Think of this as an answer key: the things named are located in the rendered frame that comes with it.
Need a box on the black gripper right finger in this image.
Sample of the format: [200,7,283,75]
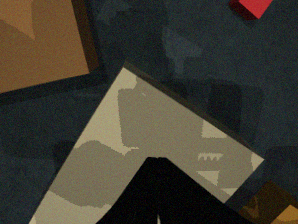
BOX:
[157,157,253,224]

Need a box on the small red block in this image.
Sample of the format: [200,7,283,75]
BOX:
[227,0,271,20]

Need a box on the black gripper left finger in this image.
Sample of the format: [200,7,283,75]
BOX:
[96,157,160,224]

